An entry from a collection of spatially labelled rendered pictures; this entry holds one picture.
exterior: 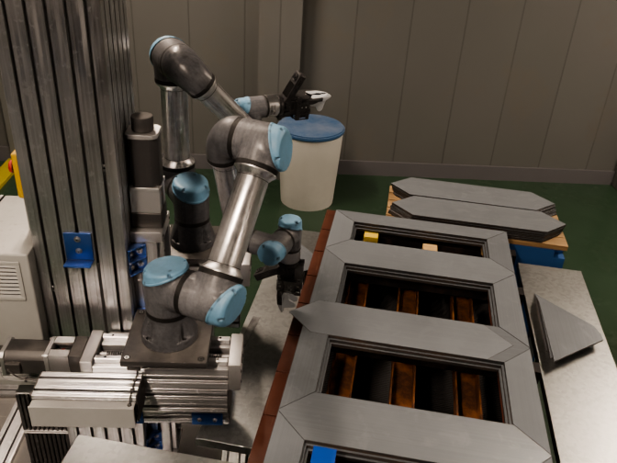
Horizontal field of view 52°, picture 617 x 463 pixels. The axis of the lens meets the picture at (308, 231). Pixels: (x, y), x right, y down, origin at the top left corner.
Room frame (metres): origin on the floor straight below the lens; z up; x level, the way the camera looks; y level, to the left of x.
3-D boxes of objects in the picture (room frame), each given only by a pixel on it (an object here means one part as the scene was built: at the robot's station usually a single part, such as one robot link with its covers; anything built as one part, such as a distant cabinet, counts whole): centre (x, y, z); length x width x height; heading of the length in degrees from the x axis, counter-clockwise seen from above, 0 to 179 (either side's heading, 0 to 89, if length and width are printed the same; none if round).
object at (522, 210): (2.65, -0.76, 0.82); 0.80 x 0.40 x 0.06; 82
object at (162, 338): (1.35, 0.36, 1.09); 0.15 x 0.15 x 0.10
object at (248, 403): (1.95, 0.11, 0.66); 1.30 x 0.20 x 0.03; 172
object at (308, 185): (4.24, 0.03, 0.29); 0.48 x 0.48 x 0.58
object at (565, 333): (1.85, -0.96, 0.77); 0.45 x 0.20 x 0.04; 172
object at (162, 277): (1.35, 0.35, 1.20); 0.13 x 0.12 x 0.14; 68
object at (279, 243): (1.66, 0.11, 1.15); 0.11 x 0.11 x 0.08; 68
